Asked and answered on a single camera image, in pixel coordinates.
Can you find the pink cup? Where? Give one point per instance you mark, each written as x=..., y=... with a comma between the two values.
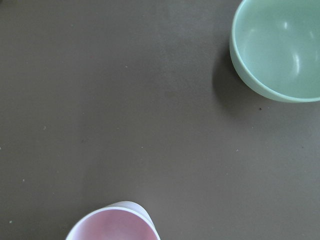
x=124, y=220

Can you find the green bowl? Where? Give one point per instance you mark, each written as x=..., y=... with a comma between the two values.
x=274, y=47

